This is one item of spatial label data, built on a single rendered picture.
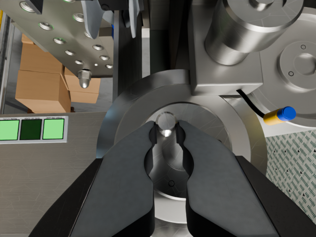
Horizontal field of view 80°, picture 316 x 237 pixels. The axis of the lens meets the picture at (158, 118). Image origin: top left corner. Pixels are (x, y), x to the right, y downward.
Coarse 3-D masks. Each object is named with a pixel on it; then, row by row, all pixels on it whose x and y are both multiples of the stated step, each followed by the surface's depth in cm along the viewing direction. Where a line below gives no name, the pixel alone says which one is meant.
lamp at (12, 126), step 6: (18, 120) 50; (0, 126) 50; (6, 126) 50; (12, 126) 50; (0, 132) 50; (6, 132) 50; (12, 132) 50; (0, 138) 50; (6, 138) 50; (12, 138) 50
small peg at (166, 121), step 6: (162, 114) 12; (168, 114) 12; (156, 120) 12; (162, 120) 12; (168, 120) 12; (174, 120) 12; (162, 126) 12; (168, 126) 12; (174, 126) 12; (162, 132) 12; (168, 132) 12
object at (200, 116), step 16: (160, 112) 15; (176, 112) 15; (192, 112) 15; (208, 112) 15; (208, 128) 15; (224, 128) 15; (160, 144) 14; (176, 144) 14; (224, 144) 14; (160, 160) 14; (176, 160) 15; (160, 176) 14; (176, 176) 14; (160, 192) 14; (176, 192) 14
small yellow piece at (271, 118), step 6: (240, 90) 15; (246, 96) 15; (246, 102) 15; (252, 108) 14; (282, 108) 12; (288, 108) 11; (258, 114) 14; (264, 114) 14; (270, 114) 13; (276, 114) 12; (282, 114) 11; (288, 114) 11; (294, 114) 11; (264, 120) 13; (270, 120) 13; (276, 120) 12; (282, 120) 12
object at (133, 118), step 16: (144, 96) 17; (160, 96) 17; (176, 96) 17; (192, 96) 17; (208, 96) 17; (128, 112) 16; (144, 112) 16; (224, 112) 16; (128, 128) 16; (240, 128) 16; (240, 144) 16; (160, 208) 15; (176, 208) 15
